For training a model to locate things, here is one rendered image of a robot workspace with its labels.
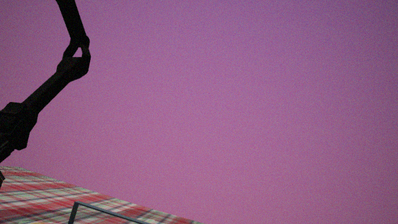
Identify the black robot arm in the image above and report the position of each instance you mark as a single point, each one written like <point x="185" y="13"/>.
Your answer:
<point x="18" y="119"/>

